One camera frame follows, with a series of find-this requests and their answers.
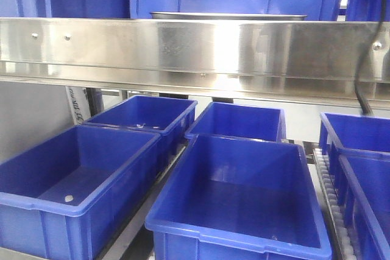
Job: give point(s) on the silver tray stack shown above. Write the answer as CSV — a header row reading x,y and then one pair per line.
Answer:
x,y
226,16

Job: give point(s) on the blue bin rear left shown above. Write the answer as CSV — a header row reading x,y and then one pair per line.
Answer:
x,y
168,117

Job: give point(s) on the blue bin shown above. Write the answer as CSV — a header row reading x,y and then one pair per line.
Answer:
x,y
66,197
366,205
168,117
244,121
351,135
234,198

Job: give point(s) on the blue bin rear right side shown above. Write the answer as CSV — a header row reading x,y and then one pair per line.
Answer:
x,y
351,135

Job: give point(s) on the blue bin rear centre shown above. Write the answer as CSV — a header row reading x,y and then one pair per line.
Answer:
x,y
244,121

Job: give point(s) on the blue bin front right side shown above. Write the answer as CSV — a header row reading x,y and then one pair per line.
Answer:
x,y
366,205

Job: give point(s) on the blue bin front left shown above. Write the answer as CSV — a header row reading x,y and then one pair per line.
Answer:
x,y
66,197

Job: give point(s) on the blue bin front centre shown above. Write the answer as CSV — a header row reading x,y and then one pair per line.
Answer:
x,y
234,198

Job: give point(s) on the white roller track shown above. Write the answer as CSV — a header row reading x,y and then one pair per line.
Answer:
x,y
343,242

